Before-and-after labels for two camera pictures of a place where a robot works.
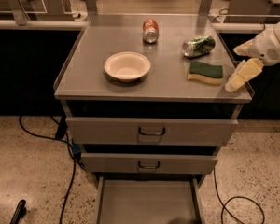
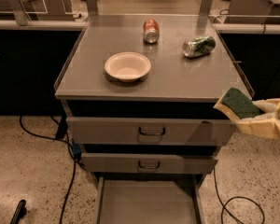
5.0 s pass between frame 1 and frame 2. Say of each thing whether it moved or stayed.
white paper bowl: stayed
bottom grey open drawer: stayed
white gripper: moved
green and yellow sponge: moved
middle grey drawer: stayed
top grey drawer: stayed
